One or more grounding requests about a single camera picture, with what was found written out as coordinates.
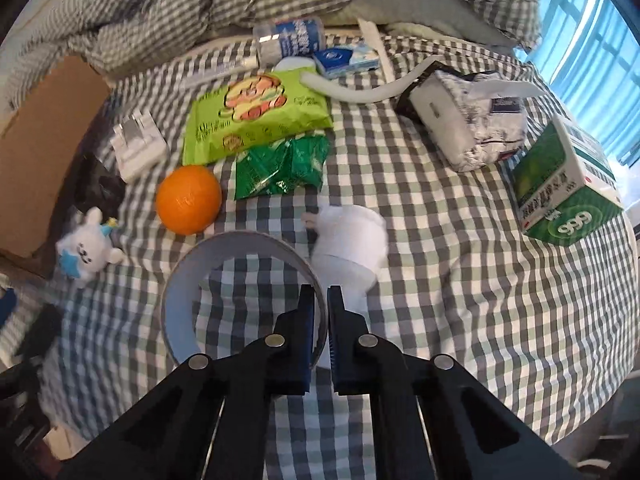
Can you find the green and white medicine box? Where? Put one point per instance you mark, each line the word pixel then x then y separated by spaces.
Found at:
pixel 550 175

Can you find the black plastic bag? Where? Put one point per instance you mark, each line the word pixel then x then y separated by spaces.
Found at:
pixel 95 185

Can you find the pale blue earbud case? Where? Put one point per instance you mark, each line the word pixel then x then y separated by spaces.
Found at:
pixel 292 63

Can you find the dark green foil packet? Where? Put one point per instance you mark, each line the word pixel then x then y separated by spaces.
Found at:
pixel 275 165

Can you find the white and blue plush toy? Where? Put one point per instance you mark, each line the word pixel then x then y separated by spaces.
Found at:
pixel 85 250

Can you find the brown cardboard box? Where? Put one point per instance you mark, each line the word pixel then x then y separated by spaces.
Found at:
pixel 45 150

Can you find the light green snack bag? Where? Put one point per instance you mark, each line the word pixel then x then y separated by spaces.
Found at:
pixel 250 120

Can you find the white ointment tube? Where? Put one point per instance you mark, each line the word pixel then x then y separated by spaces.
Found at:
pixel 235 66

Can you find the white tissue packet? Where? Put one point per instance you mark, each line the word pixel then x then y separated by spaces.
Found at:
pixel 450 125

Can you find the blue and white tissue pack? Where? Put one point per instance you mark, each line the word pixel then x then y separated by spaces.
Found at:
pixel 340 60

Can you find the white flexible strip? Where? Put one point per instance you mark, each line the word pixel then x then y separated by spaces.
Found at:
pixel 360 95

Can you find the black coffee box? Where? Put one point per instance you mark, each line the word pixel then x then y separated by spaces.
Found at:
pixel 404 102

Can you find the white paper-wrapped stick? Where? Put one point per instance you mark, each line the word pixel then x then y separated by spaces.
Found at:
pixel 375 45

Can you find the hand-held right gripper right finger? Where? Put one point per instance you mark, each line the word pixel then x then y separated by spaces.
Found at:
pixel 340 365

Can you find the white cloth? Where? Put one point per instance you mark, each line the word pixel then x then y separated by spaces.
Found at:
pixel 350 235

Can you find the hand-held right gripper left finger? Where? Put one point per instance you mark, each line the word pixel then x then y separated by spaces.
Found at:
pixel 299 370

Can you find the orange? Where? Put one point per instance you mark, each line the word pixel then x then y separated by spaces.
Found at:
pixel 189 200

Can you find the clear cotton swab jar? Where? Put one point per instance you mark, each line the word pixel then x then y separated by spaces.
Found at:
pixel 295 35

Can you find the white plug adapter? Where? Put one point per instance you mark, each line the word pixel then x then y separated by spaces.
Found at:
pixel 140 150

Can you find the blue curtain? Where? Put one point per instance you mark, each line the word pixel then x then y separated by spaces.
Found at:
pixel 590 35

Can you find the grey checkered duvet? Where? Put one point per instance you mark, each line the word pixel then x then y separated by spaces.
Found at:
pixel 175 0

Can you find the grey pillow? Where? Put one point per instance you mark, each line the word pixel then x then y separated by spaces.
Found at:
pixel 400 7

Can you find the white pouch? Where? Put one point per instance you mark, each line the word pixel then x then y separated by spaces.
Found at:
pixel 180 285

